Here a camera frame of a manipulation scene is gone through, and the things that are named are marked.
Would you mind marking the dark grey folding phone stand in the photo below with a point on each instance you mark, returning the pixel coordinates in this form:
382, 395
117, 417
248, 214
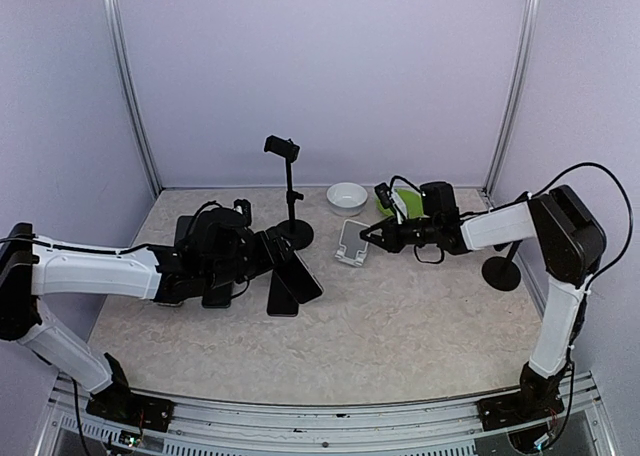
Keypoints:
184, 229

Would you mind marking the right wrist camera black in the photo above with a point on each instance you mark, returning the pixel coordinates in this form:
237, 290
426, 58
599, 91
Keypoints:
383, 193

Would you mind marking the black round base right stand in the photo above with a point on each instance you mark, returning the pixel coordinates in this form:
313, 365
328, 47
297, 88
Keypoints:
500, 272

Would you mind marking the green plate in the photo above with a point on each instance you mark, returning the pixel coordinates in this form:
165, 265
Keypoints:
412, 201

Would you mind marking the phone with clear case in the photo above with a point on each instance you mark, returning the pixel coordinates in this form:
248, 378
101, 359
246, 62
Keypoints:
169, 304

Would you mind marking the white ceramic bowl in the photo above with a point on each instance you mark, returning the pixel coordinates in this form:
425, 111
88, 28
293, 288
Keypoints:
347, 198

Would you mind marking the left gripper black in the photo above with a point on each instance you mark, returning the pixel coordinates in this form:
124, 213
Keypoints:
271, 256

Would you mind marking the white desktop phone stand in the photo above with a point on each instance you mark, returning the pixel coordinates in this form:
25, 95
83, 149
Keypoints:
352, 249

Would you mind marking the left aluminium frame post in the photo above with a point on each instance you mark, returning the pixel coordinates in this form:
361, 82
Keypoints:
116, 30

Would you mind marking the aluminium frame post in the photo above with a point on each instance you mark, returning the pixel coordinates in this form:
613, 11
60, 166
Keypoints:
116, 30
526, 38

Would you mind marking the front aluminium rail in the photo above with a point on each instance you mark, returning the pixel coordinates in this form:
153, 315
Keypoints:
444, 426

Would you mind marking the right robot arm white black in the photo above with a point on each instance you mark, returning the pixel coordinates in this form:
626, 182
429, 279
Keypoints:
570, 239

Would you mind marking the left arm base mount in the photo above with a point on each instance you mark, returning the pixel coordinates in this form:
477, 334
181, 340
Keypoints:
118, 403

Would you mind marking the tall black clamp phone mount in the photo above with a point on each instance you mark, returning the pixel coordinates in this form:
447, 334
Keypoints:
299, 233

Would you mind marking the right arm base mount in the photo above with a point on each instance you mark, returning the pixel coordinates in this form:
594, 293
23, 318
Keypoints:
537, 398

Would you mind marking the right aluminium frame post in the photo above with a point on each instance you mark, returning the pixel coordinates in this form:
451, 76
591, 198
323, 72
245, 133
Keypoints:
526, 38

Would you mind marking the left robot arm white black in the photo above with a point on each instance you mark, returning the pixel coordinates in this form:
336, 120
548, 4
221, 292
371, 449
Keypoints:
218, 249

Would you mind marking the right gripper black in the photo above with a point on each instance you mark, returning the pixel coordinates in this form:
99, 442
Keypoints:
390, 240

